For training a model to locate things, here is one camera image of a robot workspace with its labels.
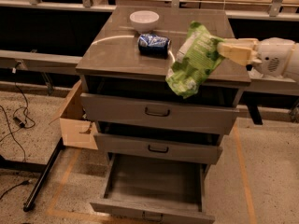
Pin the grey drawer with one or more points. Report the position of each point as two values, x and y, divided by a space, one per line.
154 190
157 114
158 149

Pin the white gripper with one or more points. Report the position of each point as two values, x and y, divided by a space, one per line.
273 57

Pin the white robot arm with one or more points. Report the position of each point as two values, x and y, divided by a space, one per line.
276 57

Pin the green rice chip bag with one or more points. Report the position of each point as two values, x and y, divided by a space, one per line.
196 59

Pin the black power adapter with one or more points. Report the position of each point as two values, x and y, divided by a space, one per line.
19 122

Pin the grey drawer cabinet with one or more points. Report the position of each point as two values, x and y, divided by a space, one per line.
113 65

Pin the cardboard box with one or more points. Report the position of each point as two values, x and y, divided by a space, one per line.
76 130

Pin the bottom grey drawer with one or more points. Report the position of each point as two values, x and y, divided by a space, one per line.
154 190

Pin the white bowl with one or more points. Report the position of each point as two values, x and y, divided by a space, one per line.
144 21

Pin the black metal floor stand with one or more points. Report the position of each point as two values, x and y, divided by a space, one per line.
42 170

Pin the middle grey drawer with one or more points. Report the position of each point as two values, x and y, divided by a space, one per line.
158 149

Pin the blue soda can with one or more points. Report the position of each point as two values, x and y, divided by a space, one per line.
151 44

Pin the top grey drawer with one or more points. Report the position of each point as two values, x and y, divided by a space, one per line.
157 114

